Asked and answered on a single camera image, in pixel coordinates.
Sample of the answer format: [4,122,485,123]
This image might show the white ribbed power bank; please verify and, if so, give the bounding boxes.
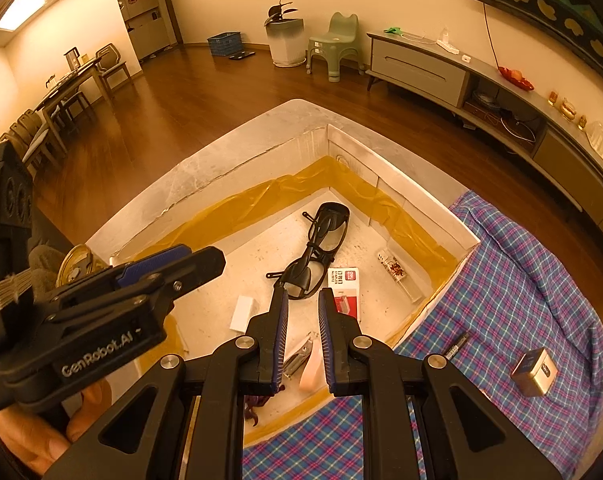
[230,295,259,335]

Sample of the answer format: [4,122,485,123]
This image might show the television power cable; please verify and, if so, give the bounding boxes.
[481,0,502,68]

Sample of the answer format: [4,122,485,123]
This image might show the wooden dining chair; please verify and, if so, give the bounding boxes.
[96,42,132,92]
[0,107,65,171]
[56,89,95,133]

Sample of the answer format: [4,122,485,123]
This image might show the small grey cube box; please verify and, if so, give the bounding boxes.
[510,347,557,397]

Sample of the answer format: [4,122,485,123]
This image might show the green plastic child chair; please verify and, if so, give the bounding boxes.
[306,11,366,83]

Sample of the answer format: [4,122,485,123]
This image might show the white cardboard container box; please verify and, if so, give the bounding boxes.
[84,125,481,448]

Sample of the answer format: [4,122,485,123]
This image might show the wall television with patterned cover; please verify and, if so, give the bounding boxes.
[467,0,603,78]

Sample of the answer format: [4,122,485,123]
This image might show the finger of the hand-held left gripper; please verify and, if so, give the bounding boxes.
[116,244,194,278]
[46,246,227,324]

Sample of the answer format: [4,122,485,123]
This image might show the blue plastic basket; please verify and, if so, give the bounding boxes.
[206,31,244,57]

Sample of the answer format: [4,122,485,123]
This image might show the white hallway cupboard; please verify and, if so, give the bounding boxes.
[122,0,180,61]

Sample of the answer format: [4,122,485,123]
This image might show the person's left hand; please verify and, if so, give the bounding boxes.
[0,379,113,477]

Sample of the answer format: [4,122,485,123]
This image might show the grey television cabinet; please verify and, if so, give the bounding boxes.
[365,30,603,241]

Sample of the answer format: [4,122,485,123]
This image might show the dark grey garment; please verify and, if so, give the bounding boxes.
[29,205,90,296]

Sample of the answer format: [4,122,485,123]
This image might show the coiled white cable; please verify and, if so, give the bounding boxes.
[499,115,539,142]

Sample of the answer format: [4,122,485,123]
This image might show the white power strip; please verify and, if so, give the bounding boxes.
[435,27,461,54]

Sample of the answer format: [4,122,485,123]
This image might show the black glasses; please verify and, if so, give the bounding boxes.
[266,201,351,301]

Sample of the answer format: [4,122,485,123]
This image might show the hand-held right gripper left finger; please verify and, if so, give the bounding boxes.
[42,287,290,480]

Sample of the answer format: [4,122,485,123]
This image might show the wooden dining table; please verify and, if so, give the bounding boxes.
[34,57,115,126]

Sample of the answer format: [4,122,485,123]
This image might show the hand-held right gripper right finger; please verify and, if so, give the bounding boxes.
[317,287,565,480]

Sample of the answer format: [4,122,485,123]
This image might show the white floor plant pot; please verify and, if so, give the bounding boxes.
[266,17,306,68]

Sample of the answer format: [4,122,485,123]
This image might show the black pen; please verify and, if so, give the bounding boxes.
[444,331,469,361]

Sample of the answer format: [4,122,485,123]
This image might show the red fruit plate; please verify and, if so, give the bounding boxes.
[498,65,536,92]

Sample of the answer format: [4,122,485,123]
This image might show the white staples box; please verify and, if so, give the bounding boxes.
[326,266,362,323]

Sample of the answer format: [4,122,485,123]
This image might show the blue plaid cloth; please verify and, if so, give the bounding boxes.
[242,189,603,480]

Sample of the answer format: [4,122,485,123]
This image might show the dark leafy plant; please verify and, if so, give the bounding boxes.
[264,0,300,26]

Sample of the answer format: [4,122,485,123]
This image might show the gold tumbler with lid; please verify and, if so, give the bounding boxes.
[56,244,107,288]

